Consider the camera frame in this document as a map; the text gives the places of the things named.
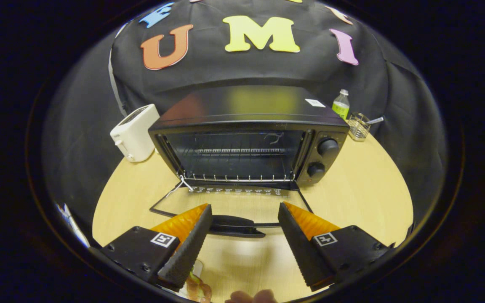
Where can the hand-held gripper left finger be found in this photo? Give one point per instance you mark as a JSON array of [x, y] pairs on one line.
[[187, 252]]

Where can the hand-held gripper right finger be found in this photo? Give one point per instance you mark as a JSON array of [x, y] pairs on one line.
[[301, 252]]

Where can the toasted sandwich with lettuce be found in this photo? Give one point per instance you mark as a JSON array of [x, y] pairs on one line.
[[199, 291]]

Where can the black toaster oven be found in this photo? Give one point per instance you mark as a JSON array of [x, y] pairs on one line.
[[246, 109]]

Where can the white pop-up toaster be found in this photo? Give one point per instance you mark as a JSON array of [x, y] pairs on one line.
[[135, 134]]

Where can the green label plastic bottle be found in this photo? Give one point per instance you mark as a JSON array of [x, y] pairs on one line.
[[341, 107]]

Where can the metal spoon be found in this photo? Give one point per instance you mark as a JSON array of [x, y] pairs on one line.
[[375, 120]]

